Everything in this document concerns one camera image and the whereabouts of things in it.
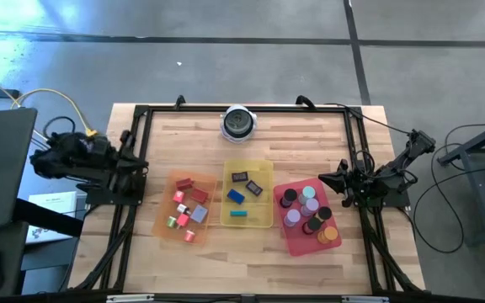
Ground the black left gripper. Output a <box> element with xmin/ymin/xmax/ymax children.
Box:
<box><xmin>114</xmin><ymin>130</ymin><xmax>150</xmax><ymax>193</ymax></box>

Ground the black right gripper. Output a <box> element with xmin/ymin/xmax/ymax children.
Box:
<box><xmin>317</xmin><ymin>158</ymin><xmax>360</xmax><ymax>208</ymax></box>

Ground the teal hourglass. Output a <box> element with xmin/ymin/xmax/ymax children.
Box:
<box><xmin>297</xmin><ymin>185</ymin><xmax>317</xmax><ymax>205</ymax></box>

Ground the lavender hourglass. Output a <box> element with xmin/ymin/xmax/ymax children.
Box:
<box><xmin>301</xmin><ymin>198</ymin><xmax>321</xmax><ymax>217</ymax></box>
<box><xmin>284</xmin><ymin>209</ymin><xmax>302</xmax><ymax>228</ymax></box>

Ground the black-capped yellow hourglass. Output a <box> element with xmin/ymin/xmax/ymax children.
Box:
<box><xmin>314</xmin><ymin>205</ymin><xmax>333</xmax><ymax>223</ymax></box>

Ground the black-capped purple hourglass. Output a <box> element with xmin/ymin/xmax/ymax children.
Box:
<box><xmin>279</xmin><ymin>188</ymin><xmax>299</xmax><ymax>210</ymax></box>

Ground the orange hourglass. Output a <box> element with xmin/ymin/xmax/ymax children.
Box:
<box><xmin>317</xmin><ymin>226</ymin><xmax>339</xmax><ymax>245</ymax></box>

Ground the lavender wall charger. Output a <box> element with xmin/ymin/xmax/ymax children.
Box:
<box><xmin>190</xmin><ymin>205</ymin><xmax>210</xmax><ymax>225</ymax></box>

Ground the dark purple square box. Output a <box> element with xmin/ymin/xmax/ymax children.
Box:
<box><xmin>245</xmin><ymin>179</ymin><xmax>264</xmax><ymax>197</ymax></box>

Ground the blue rectangular box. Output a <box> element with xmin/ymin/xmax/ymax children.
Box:
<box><xmin>227</xmin><ymin>189</ymin><xmax>246</xmax><ymax>205</ymax></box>

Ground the orange translucent plastic bin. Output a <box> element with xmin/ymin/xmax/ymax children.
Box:
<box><xmin>152</xmin><ymin>168</ymin><xmax>218</xmax><ymax>247</ymax></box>

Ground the pink-red translucent plastic bin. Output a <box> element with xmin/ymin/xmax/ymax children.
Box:
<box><xmin>272</xmin><ymin>177</ymin><xmax>343</xmax><ymax>258</ymax></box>

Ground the yellow translucent plastic bin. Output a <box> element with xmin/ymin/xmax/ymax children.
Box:
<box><xmin>220</xmin><ymin>158</ymin><xmax>275</xmax><ymax>229</ymax></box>

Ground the white paper booklet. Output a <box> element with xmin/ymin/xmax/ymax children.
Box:
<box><xmin>25</xmin><ymin>190</ymin><xmax>79</xmax><ymax>245</ymax></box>

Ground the black desk bar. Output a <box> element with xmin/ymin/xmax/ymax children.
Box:
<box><xmin>13</xmin><ymin>197</ymin><xmax>84</xmax><ymax>238</ymax></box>

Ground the round white black-rimmed container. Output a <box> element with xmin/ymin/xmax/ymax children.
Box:
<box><xmin>220</xmin><ymin>104</ymin><xmax>258</xmax><ymax>144</ymax></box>

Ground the black desk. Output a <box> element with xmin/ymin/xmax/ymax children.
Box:
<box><xmin>0</xmin><ymin>221</ymin><xmax>31</xmax><ymax>298</ymax></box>

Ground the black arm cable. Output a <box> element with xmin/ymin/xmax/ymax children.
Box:
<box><xmin>42</xmin><ymin>116</ymin><xmax>77</xmax><ymax>140</ymax></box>
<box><xmin>354</xmin><ymin>150</ymin><xmax>377</xmax><ymax>173</ymax></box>

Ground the long black floor cable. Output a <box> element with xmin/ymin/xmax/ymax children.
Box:
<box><xmin>324</xmin><ymin>102</ymin><xmax>412</xmax><ymax>136</ymax></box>

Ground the looped black floor cable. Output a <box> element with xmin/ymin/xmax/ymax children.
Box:
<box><xmin>413</xmin><ymin>167</ymin><xmax>466</xmax><ymax>255</ymax></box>

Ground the black metal table frame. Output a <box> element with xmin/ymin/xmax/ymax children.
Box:
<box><xmin>67</xmin><ymin>103</ymin><xmax>427</xmax><ymax>295</ymax></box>

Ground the thin black cable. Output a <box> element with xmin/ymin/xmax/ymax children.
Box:
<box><xmin>430</xmin><ymin>121</ymin><xmax>485</xmax><ymax>178</ymax></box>

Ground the silver metal bracket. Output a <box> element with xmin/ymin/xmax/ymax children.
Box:
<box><xmin>106</xmin><ymin>294</ymin><xmax>155</xmax><ymax>303</ymax></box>
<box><xmin>341</xmin><ymin>295</ymin><xmax>390</xmax><ymax>303</ymax></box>

